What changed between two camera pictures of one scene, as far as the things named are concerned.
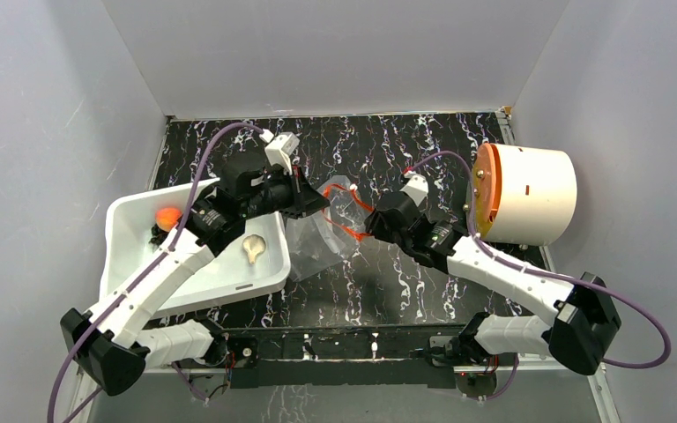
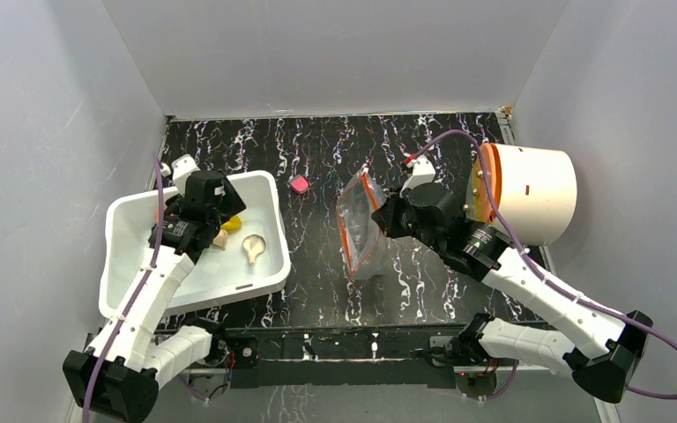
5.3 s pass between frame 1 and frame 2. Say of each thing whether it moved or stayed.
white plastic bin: stayed
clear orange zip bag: moved
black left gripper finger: moved
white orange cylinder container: stayed
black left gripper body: moved
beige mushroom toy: stayed
